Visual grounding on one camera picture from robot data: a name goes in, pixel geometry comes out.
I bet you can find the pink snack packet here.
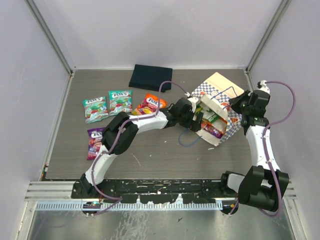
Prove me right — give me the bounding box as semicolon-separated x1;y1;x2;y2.
204;125;223;139
86;127;105;161

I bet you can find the checkered paper bag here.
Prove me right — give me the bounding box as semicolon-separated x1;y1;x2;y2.
190;72;244;147

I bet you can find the orange snack packet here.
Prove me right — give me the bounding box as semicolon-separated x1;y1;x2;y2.
131;93;167;116

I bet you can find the green tea snack packet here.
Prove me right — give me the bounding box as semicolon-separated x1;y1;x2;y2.
195;105;220;125

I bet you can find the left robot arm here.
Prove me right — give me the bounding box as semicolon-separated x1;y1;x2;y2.
71;96;203;201

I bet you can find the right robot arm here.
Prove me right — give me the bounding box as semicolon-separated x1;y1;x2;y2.
219;90;289;215

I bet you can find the orange packet in bag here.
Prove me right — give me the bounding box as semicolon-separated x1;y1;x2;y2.
201;119;227;135

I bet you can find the dark folded cloth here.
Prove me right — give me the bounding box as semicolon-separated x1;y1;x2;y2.
128;64;173;91

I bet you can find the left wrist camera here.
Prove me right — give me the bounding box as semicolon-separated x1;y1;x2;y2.
184;92;200;113

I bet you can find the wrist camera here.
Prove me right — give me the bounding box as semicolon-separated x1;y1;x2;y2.
257;80;270;94
184;92;200;113

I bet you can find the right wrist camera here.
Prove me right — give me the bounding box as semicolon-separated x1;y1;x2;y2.
257;80;270;94

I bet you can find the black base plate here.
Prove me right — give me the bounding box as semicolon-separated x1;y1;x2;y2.
71;179;237;204

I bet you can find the slotted cable duct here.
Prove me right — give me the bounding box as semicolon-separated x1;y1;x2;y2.
35;200;223;212

